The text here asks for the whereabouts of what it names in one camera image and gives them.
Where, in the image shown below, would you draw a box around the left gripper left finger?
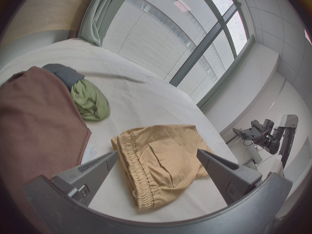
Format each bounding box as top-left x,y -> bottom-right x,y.
51,150 -> 119,204

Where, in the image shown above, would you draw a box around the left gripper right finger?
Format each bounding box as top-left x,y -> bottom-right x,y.
196,148 -> 263,206

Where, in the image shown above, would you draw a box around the tan shorts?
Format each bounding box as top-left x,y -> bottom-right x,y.
111,124 -> 215,210

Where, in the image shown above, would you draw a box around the bed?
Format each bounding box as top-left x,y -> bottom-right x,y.
0,0 -> 239,220

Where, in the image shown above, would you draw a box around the green garment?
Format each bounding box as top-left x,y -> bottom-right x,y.
71,79 -> 110,122

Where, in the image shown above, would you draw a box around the brown garment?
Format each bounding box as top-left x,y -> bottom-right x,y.
0,66 -> 92,228

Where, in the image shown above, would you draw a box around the black garment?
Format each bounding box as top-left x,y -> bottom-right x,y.
42,64 -> 85,92

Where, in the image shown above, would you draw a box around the window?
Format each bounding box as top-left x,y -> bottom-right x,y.
101,0 -> 255,111

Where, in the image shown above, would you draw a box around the grey-green curtain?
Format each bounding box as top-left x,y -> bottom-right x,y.
80,0 -> 138,48

